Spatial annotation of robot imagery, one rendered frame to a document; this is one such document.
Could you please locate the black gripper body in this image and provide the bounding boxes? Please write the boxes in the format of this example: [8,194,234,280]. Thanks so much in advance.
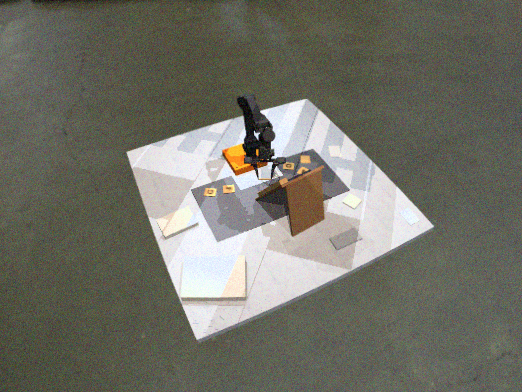
[244,144,286,164]

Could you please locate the grey flat rectangular tile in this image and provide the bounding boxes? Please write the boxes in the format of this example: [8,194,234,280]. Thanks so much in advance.
[329,228,363,251]

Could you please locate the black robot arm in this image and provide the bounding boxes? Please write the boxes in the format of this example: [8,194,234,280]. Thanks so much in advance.
[237,94,276,159]

